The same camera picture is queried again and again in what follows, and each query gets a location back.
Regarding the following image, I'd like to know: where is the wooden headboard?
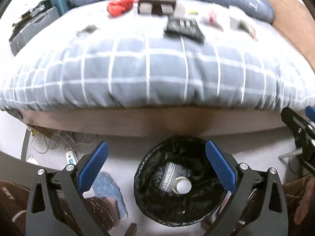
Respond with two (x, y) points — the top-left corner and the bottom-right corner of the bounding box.
(269, 0), (315, 69)

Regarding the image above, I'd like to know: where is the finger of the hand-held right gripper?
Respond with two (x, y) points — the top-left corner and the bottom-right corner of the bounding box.
(281, 107), (315, 175)
(305, 105), (315, 128)

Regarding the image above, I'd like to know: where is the black clutter on suitcases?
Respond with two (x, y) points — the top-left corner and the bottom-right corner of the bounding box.
(12, 0), (67, 27)

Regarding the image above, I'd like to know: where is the black lined trash bin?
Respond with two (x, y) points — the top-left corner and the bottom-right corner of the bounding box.
(133, 136), (234, 227)

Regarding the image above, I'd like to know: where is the wooden bed frame rail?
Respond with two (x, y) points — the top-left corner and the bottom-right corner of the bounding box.
(20, 106), (293, 138)

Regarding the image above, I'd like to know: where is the crushed clear plastic bottle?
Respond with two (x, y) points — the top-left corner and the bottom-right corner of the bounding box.
(157, 162), (192, 192)

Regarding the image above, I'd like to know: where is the grey suitcase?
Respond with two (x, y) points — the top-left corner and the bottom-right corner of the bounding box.
(10, 6), (61, 56)

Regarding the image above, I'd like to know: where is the white power strip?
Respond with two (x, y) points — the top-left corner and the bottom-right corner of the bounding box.
(65, 150), (77, 165)

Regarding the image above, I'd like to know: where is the grey metal bar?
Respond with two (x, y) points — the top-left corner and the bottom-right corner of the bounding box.
(278, 150), (303, 160)

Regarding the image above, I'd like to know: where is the small grey wrapper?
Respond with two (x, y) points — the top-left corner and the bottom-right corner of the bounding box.
(76, 25), (96, 36)

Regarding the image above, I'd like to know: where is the grey checked bed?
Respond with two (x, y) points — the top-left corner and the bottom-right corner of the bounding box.
(0, 0), (315, 111)

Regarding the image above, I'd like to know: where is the white grey packet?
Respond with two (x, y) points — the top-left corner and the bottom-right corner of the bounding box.
(229, 5), (256, 40)

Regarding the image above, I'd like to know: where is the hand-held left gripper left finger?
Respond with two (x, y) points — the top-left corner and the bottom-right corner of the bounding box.
(26, 141), (116, 236)

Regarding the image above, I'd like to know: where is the tangle of grey cables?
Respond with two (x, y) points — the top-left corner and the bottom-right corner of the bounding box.
(30, 128), (99, 158)

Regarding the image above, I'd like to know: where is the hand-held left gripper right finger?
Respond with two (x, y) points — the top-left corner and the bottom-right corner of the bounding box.
(204, 140), (288, 236)

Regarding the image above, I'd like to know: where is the person's right hand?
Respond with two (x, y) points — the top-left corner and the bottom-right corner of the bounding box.
(295, 182), (315, 224)

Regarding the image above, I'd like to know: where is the blue slipper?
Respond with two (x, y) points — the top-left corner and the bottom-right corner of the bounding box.
(92, 172), (128, 219)

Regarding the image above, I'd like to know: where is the small grey box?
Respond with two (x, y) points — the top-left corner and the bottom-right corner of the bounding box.
(175, 2), (186, 18)

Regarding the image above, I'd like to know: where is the teal suitcase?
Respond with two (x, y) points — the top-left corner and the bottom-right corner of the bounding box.
(48, 0), (72, 14)

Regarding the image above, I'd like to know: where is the pink white wrapper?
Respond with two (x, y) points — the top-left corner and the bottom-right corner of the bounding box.
(202, 10), (224, 29)

